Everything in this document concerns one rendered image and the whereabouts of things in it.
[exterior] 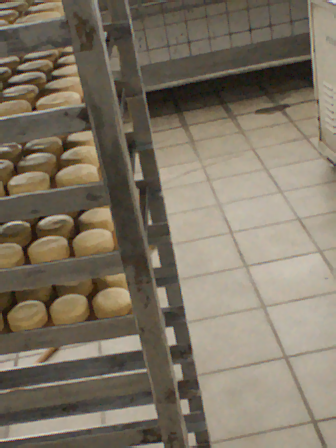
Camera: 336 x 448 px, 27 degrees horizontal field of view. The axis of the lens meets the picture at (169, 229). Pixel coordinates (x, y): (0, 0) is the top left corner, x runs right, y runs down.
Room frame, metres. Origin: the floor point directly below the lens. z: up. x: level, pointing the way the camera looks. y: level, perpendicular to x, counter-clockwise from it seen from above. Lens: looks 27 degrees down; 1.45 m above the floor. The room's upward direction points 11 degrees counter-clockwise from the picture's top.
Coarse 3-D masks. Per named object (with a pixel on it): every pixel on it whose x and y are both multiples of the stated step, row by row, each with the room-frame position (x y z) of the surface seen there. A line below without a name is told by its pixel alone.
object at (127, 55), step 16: (112, 0) 1.14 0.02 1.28; (112, 16) 1.14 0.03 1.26; (128, 16) 1.14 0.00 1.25; (128, 48) 1.14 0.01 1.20; (128, 64) 1.14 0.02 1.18; (144, 96) 1.15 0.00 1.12; (144, 112) 1.14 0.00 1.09; (144, 160) 1.14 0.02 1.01; (144, 176) 1.14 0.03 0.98; (160, 176) 1.17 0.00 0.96; (160, 208) 1.14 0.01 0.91; (160, 256) 1.14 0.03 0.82; (176, 288) 1.14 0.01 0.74; (176, 304) 1.14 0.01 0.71; (176, 336) 1.14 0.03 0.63; (192, 368) 1.14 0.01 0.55; (192, 400) 1.14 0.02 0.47; (208, 432) 1.16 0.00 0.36
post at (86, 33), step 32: (64, 0) 0.69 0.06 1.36; (96, 32) 0.69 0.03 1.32; (96, 64) 0.69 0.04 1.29; (96, 96) 0.69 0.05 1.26; (96, 128) 0.69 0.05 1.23; (128, 160) 0.71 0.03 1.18; (128, 192) 0.69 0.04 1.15; (128, 224) 0.69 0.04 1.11; (128, 256) 0.69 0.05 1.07; (128, 288) 0.70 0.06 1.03; (160, 320) 0.69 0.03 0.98; (160, 352) 0.69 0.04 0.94; (160, 384) 0.69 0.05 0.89; (160, 416) 0.69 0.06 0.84
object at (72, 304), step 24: (48, 288) 0.84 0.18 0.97; (72, 288) 0.83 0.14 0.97; (96, 288) 0.85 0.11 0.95; (120, 288) 0.80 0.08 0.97; (0, 312) 0.80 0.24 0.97; (24, 312) 0.79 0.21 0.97; (48, 312) 0.81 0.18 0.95; (72, 312) 0.77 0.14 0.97; (96, 312) 0.77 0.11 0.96; (120, 312) 0.76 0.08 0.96
